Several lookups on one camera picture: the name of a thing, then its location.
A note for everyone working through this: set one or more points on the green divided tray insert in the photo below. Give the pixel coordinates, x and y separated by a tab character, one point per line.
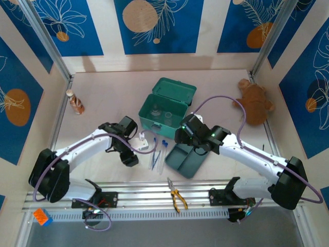
185	164

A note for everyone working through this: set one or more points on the clear test tube blue cap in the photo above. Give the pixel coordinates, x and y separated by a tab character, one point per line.
163	142
166	145
155	140

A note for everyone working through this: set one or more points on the blue plastic tweezers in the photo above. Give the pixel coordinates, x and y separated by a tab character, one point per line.
153	164

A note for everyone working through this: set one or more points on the green plastic toolbox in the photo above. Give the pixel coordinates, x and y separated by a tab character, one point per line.
164	87

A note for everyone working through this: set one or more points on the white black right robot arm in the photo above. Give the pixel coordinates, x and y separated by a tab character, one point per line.
252	154

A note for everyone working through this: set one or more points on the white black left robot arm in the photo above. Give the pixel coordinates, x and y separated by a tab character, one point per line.
77	151

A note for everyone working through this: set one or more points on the clear glass flask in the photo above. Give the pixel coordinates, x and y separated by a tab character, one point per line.
155	110

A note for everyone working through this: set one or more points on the brown white patterned bottle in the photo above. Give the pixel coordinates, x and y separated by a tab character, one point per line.
76	105

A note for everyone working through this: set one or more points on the yellow black pliers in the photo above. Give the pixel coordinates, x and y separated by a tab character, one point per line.
174	193

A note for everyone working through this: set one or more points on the brown plush toy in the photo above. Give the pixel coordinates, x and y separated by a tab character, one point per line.
254	103

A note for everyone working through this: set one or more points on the black controller board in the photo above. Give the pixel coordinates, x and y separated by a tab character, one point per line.
239	214
90	214

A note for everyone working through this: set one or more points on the orange blue toy brick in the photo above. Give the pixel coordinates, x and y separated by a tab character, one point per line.
41	215

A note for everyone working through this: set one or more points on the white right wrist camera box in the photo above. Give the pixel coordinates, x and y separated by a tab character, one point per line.
197	117

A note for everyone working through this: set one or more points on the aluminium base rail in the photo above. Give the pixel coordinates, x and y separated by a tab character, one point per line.
144	195

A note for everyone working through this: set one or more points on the aluminium frame post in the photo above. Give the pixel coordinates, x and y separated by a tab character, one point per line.
43	33
277	33

